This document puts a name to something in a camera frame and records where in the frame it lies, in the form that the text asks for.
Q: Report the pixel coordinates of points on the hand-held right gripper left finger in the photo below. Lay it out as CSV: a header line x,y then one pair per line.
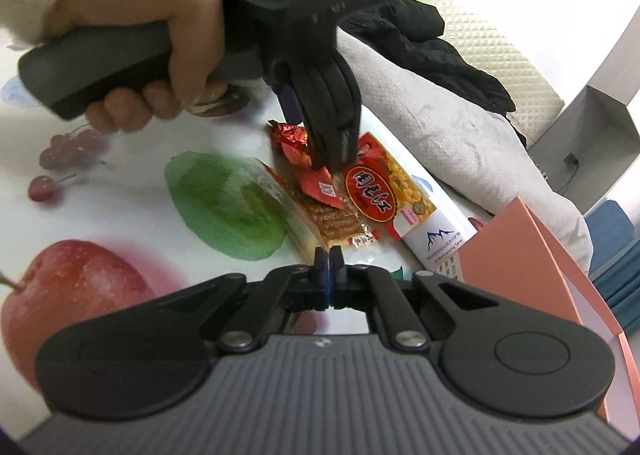
x,y
321,270

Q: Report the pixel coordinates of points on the cream quilted headboard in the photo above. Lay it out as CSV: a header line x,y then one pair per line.
x,y
500,50

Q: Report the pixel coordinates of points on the yellow red-label bean packet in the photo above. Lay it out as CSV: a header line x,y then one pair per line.
x,y
380,195

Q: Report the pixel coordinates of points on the black coat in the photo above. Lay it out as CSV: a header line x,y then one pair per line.
x,y
425,45

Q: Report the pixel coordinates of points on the small red snack packet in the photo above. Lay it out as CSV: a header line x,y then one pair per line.
x,y
320,187

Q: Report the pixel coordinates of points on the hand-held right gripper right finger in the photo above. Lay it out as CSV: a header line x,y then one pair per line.
x,y
336,270

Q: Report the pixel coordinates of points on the white wardrobe cabinet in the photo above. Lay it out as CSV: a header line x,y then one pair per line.
x,y
605,135

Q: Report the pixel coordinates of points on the fruit printed bedsheet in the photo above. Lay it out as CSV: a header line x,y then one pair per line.
x,y
150,215

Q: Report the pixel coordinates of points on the grey duvet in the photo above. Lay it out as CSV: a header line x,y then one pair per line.
x,y
450,135

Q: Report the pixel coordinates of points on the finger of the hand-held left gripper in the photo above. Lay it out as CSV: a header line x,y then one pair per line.
x,y
291,100
335,110

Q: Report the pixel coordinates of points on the clear brown strip snack packet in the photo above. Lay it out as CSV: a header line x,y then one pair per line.
x,y
330,225

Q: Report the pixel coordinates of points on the black wall socket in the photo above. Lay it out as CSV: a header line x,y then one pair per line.
x,y
571,160

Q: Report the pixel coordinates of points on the orange cardboard box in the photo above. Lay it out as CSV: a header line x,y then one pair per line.
x,y
525,260

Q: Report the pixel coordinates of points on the red foil candy packet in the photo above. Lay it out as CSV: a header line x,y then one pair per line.
x,y
290,142

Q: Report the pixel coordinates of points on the blue chair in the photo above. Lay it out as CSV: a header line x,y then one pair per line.
x,y
612,225

